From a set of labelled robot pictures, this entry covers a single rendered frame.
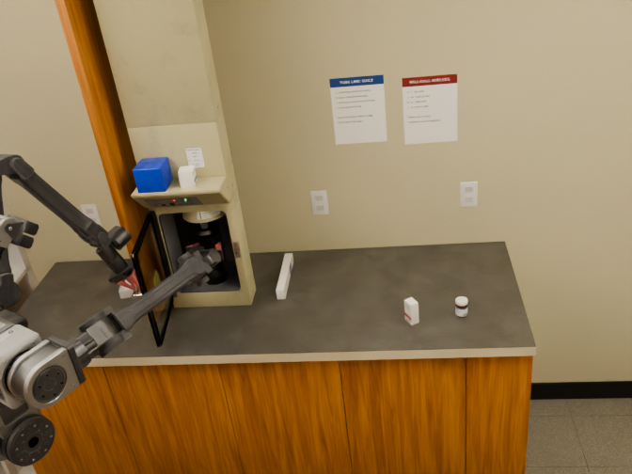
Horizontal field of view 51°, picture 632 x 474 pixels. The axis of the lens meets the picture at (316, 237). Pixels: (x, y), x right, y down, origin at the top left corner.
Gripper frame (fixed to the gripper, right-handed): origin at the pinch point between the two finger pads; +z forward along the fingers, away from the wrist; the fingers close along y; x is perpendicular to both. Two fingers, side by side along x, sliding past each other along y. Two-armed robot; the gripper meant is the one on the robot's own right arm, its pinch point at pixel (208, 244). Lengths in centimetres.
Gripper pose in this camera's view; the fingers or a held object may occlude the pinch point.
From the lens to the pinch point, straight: 267.6
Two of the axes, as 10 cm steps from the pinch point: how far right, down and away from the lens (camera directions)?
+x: 1.2, 8.6, 5.0
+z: 1.0, -5.1, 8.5
